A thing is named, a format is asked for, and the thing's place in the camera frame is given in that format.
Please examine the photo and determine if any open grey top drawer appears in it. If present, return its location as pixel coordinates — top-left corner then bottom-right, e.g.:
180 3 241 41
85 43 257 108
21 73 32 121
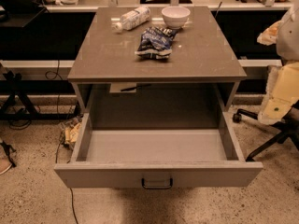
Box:
53 92 264 189

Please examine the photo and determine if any black office chair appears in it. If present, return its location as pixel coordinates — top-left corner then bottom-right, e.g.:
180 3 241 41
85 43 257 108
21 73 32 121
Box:
232 105 299 162

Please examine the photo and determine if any yellow debris pile on floor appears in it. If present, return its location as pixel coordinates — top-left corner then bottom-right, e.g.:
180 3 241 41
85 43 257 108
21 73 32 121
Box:
59 118 81 149

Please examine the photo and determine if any white label with black pen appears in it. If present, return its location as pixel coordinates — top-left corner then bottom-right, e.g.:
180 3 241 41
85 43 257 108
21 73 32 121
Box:
109 82 149 93

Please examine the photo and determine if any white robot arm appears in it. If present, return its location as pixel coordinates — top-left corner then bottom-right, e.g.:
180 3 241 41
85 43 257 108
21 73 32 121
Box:
257 2 299 62

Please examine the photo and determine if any white ceramic bowl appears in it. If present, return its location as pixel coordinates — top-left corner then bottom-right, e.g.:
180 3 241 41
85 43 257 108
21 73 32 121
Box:
162 6 191 29

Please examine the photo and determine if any black drawer handle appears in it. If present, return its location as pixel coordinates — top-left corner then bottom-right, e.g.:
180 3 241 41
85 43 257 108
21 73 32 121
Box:
141 178 173 189

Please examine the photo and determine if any blue chip bag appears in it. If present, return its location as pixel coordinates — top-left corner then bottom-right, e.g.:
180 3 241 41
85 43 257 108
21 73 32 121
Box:
135 26 178 60

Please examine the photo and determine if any black table stand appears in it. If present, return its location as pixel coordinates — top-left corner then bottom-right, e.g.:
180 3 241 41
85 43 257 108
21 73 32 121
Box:
0 70 80 120

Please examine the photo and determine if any clear plastic water bottle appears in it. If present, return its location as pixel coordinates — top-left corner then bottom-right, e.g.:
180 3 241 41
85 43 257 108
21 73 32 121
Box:
112 7 150 32

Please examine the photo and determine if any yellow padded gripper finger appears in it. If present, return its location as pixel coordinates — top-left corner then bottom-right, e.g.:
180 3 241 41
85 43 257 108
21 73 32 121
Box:
257 21 280 46

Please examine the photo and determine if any black floor cable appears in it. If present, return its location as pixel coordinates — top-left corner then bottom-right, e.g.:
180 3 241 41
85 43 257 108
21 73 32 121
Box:
54 133 79 224

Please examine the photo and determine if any grey drawer cabinet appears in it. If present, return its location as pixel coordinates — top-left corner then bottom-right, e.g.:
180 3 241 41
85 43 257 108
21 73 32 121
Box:
66 6 248 130

